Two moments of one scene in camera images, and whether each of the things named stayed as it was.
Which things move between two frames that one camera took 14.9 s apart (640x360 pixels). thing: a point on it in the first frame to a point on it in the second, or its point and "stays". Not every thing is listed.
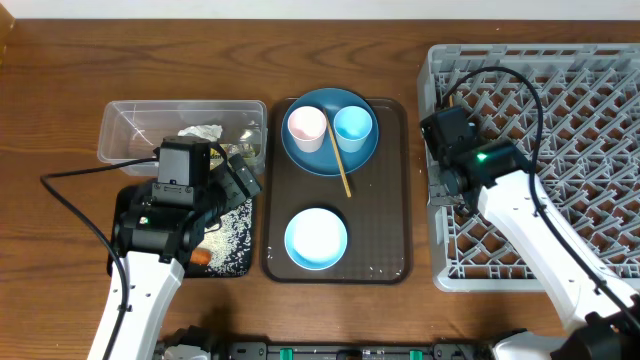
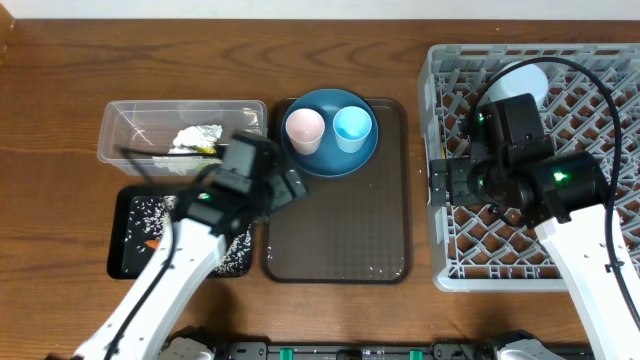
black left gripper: (247, 175) to (287, 192)
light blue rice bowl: (315, 238) to (521, 79)
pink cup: (307, 125) stays
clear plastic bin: (130, 131) stays
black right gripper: (441, 171) to (461, 195)
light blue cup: (352, 125) stays
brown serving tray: (377, 215) stays
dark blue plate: (323, 161) stays
